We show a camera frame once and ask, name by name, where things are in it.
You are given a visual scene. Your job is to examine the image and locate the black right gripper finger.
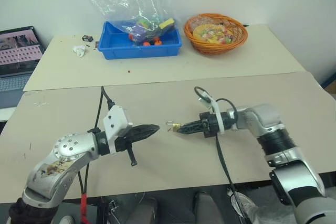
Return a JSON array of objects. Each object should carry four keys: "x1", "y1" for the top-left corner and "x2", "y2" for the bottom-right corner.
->
[
  {"x1": 177, "y1": 125, "x2": 205, "y2": 135},
  {"x1": 183, "y1": 119, "x2": 204, "y2": 127}
]

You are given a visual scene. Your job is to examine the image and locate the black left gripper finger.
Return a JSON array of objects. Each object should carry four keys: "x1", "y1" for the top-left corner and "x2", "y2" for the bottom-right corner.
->
[
  {"x1": 131, "y1": 131, "x2": 158, "y2": 143},
  {"x1": 131, "y1": 124, "x2": 161, "y2": 135}
]

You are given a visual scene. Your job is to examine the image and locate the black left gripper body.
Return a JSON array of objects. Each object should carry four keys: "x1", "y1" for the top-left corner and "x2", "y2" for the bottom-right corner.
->
[{"x1": 114, "y1": 126, "x2": 139, "y2": 167}]

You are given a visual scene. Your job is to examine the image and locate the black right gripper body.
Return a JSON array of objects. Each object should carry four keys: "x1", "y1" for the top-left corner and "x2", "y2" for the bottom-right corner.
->
[{"x1": 198, "y1": 112, "x2": 220, "y2": 138}]

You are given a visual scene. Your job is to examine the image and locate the small brass padlock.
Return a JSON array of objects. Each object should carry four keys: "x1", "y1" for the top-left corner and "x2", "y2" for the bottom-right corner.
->
[{"x1": 165, "y1": 120, "x2": 182, "y2": 132}]

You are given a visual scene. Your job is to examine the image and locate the orange woven basket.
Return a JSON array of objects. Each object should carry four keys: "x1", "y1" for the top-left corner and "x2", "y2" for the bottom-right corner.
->
[{"x1": 183, "y1": 13, "x2": 248, "y2": 56}]

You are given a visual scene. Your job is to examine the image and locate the blue plastic bin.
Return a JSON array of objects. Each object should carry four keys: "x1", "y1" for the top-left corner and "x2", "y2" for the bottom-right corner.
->
[{"x1": 98, "y1": 21, "x2": 183, "y2": 61}]

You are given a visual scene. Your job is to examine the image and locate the dark grey rounded shape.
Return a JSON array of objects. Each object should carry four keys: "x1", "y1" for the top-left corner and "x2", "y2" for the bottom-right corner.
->
[{"x1": 193, "y1": 191, "x2": 221, "y2": 224}]

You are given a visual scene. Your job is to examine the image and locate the grey white sneaker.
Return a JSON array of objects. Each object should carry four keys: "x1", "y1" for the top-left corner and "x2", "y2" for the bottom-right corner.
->
[{"x1": 233, "y1": 189, "x2": 260, "y2": 224}]

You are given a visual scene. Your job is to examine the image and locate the bag of candies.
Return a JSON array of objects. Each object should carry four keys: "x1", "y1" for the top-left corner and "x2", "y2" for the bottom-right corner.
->
[{"x1": 193, "y1": 24, "x2": 234, "y2": 45}]

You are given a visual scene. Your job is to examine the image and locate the purple toy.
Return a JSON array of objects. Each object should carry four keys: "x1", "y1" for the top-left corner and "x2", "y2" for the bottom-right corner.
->
[{"x1": 130, "y1": 23, "x2": 158, "y2": 42}]

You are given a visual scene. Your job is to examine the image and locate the pink toy meat slice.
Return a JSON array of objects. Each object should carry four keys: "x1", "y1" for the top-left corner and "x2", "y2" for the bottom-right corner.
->
[{"x1": 190, "y1": 16, "x2": 211, "y2": 29}]

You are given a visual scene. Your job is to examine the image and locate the crumpled white tissue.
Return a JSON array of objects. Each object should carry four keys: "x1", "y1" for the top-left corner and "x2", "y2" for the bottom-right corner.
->
[{"x1": 72, "y1": 45, "x2": 87, "y2": 58}]

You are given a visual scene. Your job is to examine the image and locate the yellow foam block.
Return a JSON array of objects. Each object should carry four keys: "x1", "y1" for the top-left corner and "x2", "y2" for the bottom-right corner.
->
[{"x1": 159, "y1": 18, "x2": 175, "y2": 29}]

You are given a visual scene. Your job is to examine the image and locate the open laptop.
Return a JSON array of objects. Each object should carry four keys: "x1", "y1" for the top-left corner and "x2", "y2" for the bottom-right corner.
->
[{"x1": 0, "y1": 26, "x2": 45, "y2": 109}]

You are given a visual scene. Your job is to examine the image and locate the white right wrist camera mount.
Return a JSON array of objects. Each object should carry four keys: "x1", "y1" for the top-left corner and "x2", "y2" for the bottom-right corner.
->
[{"x1": 198, "y1": 94, "x2": 225, "y2": 133}]

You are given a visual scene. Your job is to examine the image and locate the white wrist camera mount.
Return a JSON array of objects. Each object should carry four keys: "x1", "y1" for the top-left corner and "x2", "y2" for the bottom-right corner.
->
[
  {"x1": 102, "y1": 105, "x2": 134, "y2": 155},
  {"x1": 198, "y1": 94, "x2": 225, "y2": 133}
]

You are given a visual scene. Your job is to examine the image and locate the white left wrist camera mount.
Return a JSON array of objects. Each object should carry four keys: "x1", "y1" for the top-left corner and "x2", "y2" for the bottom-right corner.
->
[{"x1": 102, "y1": 105, "x2": 134, "y2": 155}]

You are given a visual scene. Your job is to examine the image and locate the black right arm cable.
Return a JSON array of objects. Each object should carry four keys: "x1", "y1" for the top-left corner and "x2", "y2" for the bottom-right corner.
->
[{"x1": 193, "y1": 86, "x2": 244, "y2": 209}]

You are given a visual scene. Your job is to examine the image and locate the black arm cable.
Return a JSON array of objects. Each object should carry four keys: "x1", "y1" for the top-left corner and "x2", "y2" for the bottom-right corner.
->
[
  {"x1": 77, "y1": 86, "x2": 118, "y2": 224},
  {"x1": 193, "y1": 86, "x2": 244, "y2": 209}
]

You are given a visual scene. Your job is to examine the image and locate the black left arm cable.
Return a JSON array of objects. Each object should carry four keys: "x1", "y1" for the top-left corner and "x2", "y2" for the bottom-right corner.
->
[{"x1": 77, "y1": 86, "x2": 118, "y2": 224}]

